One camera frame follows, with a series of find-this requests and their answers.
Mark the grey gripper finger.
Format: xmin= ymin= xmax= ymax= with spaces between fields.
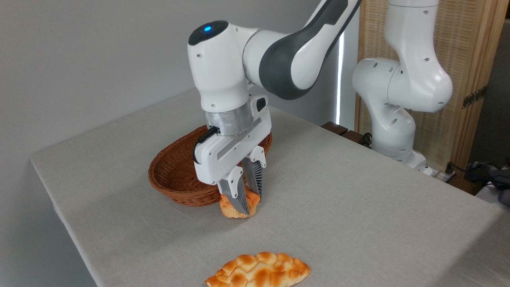
xmin=241 ymin=146 xmax=267 ymax=200
xmin=218 ymin=166 xmax=251 ymax=216

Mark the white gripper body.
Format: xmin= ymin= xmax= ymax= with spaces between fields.
xmin=194 ymin=96 xmax=272 ymax=185

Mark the orange muffin-shaped bread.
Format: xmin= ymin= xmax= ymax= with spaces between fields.
xmin=220 ymin=184 xmax=261 ymax=219

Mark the brown wicker basket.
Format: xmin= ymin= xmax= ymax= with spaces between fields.
xmin=148 ymin=125 xmax=273 ymax=207

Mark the braided golden bread loaf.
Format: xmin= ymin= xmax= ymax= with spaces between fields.
xmin=205 ymin=252 xmax=311 ymax=287

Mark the dark brown wooden block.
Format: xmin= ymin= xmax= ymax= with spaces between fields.
xmin=342 ymin=130 xmax=371 ymax=146
xmin=321 ymin=122 xmax=348 ymax=136

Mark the beige tablecloth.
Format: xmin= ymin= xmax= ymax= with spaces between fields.
xmin=30 ymin=88 xmax=510 ymax=287

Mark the white power strip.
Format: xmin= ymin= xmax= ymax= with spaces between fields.
xmin=432 ymin=169 xmax=457 ymax=184

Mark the metal screen hinge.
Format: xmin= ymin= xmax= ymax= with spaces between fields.
xmin=462 ymin=86 xmax=487 ymax=109

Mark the wooden rattan folding screen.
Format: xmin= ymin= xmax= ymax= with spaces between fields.
xmin=355 ymin=0 xmax=510 ymax=170

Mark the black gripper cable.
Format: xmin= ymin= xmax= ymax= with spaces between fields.
xmin=193 ymin=126 xmax=220 ymax=164

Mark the black bag with cables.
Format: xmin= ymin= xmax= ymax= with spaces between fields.
xmin=446 ymin=159 xmax=510 ymax=206

